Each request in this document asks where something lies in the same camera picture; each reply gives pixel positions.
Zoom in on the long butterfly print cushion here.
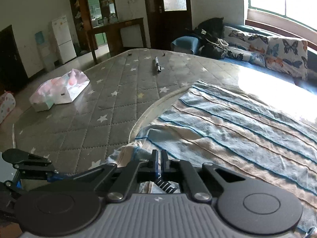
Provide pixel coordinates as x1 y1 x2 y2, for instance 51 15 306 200
223 26 269 53
226 45 267 68

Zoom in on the blue sofa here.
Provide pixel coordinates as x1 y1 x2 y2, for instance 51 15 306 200
171 23 317 95

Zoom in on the water dispenser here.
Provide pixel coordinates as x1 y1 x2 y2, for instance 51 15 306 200
35 31 56 71

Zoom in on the white polka dot bag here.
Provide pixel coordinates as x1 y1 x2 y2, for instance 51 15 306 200
0 92 16 125

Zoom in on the blue striped towel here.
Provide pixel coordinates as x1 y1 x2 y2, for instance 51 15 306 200
106 79 317 233

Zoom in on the white refrigerator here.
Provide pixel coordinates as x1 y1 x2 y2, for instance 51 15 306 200
52 15 77 65

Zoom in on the dark plain door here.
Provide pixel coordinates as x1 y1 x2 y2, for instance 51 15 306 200
0 25 29 93

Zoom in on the large butterfly print pillow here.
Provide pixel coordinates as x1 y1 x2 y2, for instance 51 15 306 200
264 37 309 81

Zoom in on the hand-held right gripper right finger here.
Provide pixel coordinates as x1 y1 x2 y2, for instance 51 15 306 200
161 150 250 202

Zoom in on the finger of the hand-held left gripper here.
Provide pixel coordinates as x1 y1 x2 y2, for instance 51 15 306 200
1 149 65 182
0 180 23 199

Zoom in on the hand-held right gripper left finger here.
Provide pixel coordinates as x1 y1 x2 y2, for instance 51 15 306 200
62 149 160 202

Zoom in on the wooden glass display cabinet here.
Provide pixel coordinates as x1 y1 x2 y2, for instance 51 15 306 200
70 0 119 55

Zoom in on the black bag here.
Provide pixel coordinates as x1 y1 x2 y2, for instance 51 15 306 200
193 17 229 60

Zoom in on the dark wooden desk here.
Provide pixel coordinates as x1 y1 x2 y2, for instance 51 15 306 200
86 18 146 64

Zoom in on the dark wooden glass door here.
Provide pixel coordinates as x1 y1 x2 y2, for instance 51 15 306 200
142 0 193 47

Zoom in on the pink white plastic bag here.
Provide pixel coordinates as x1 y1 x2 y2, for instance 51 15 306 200
29 68 90 112

